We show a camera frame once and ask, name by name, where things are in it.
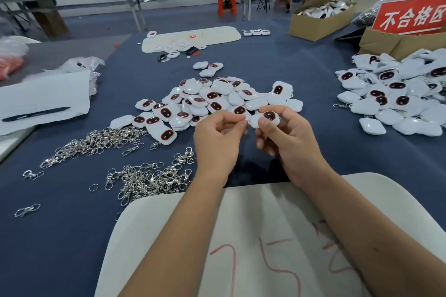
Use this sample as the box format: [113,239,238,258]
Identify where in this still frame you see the person's right hand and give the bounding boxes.
[254,105,332,190]

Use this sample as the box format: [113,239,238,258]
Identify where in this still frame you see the person's left hand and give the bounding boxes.
[194,110,249,183]

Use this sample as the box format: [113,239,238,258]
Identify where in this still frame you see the white plastic tag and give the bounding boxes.
[247,110,281,129]

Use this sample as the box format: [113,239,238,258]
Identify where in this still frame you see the person's right forearm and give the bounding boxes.
[307,168,446,297]

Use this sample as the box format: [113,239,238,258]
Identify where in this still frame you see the person's left forearm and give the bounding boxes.
[120,175,234,297]

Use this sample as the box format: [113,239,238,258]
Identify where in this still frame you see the white foam board red marks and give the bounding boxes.
[95,172,446,297]

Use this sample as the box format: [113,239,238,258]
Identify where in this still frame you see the long white foam board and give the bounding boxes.
[141,26,243,54]

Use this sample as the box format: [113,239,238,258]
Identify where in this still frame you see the open cardboard box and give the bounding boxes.
[289,0,365,42]

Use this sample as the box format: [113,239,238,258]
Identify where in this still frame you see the flat brown cardboard box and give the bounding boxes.
[358,26,446,62]

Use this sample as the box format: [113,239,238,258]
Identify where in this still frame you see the red plastic stool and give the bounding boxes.
[217,0,238,17]

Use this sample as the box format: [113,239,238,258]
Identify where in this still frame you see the red sign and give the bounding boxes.
[372,0,446,35]

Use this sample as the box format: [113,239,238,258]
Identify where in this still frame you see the white paper sheet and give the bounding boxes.
[0,71,92,136]

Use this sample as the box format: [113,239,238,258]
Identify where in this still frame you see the black pen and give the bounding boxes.
[2,106,72,122]

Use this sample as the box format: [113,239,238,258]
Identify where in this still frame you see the orange bag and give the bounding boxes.
[0,54,24,80]

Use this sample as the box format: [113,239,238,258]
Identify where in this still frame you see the white plastic bag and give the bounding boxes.
[0,34,41,58]

